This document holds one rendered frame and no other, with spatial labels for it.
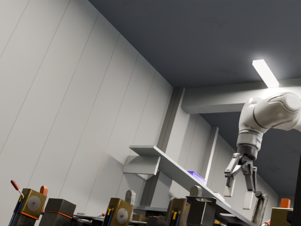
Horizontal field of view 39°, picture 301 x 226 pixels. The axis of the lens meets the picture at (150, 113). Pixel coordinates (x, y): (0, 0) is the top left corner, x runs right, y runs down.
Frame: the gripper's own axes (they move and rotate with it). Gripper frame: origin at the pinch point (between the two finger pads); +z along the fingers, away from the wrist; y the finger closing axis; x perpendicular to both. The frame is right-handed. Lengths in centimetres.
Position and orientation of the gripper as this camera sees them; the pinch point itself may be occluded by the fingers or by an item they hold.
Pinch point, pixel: (238, 199)
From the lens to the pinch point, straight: 158.4
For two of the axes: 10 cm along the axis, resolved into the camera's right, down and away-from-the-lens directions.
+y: 6.4, 4.8, 6.0
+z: -2.7, 8.7, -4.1
